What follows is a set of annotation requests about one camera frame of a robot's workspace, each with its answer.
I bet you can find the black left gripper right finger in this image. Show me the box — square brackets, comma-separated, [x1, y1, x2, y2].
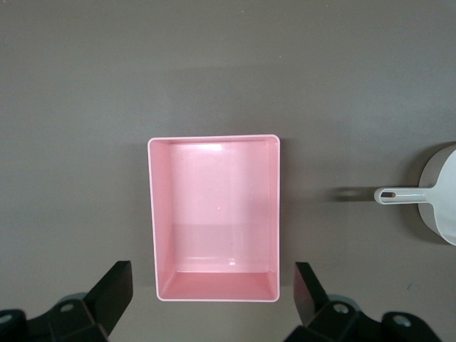
[286, 262, 456, 342]

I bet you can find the brown table cover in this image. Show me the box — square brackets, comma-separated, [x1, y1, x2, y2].
[0, 0, 456, 342]

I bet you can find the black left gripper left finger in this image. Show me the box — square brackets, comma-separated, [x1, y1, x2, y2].
[0, 261, 134, 342]

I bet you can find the pink plastic bin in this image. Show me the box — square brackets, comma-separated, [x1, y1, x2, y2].
[147, 133, 281, 304]

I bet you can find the beige plastic dustpan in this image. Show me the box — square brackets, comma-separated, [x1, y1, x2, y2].
[373, 143, 456, 247]

